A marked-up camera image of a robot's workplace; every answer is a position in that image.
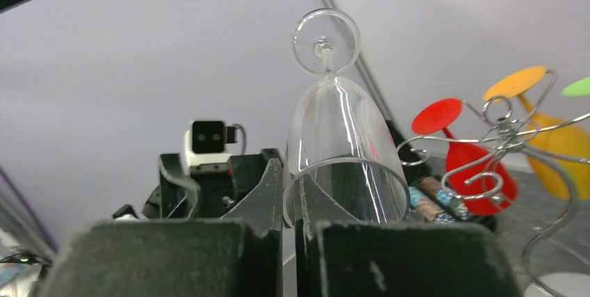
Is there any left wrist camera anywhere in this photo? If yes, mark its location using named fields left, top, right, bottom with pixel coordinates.
left=182, top=120, right=240, bottom=174

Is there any red wine glass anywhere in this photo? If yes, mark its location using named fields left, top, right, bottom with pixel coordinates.
left=411, top=98, right=518, bottom=216

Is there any yellow wine glass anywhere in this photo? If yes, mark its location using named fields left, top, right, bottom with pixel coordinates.
left=484, top=65, right=589, bottom=200

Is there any black poker chip case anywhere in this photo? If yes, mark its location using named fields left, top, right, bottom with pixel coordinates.
left=397, top=144, right=497, bottom=232

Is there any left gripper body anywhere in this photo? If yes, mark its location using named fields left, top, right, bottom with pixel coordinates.
left=142, top=148, right=281, bottom=219

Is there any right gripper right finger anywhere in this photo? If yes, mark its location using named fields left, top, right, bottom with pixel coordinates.
left=294, top=177, right=520, bottom=296

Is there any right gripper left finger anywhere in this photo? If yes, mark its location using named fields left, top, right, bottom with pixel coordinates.
left=39, top=157, right=283, bottom=297

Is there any green wine glass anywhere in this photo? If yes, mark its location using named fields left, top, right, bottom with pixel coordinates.
left=562, top=77, right=590, bottom=97

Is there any chrome wine glass rack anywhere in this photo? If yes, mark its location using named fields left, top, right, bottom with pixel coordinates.
left=397, top=69, right=589, bottom=296

